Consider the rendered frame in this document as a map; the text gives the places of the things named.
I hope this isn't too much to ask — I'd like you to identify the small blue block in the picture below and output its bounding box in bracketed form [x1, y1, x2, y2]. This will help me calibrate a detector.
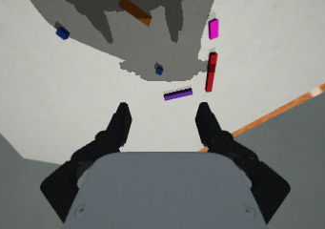
[56, 27, 70, 40]
[155, 66, 163, 75]

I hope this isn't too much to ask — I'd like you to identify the brown flat bar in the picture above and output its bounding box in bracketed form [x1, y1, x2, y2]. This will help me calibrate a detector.
[118, 0, 152, 26]

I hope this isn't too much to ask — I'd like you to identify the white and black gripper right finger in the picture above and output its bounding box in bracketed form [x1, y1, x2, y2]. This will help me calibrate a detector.
[195, 102, 291, 224]

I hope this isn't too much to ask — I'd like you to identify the magenta block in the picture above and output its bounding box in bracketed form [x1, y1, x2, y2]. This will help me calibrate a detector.
[208, 19, 218, 40]

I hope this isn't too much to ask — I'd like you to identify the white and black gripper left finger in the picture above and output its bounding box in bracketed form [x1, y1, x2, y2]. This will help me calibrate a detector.
[40, 102, 132, 223]

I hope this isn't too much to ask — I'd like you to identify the purple rod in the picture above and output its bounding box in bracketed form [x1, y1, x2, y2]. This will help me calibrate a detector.
[164, 88, 193, 101]

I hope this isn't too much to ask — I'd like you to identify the red rod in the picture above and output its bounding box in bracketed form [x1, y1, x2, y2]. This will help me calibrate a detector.
[205, 52, 217, 93]

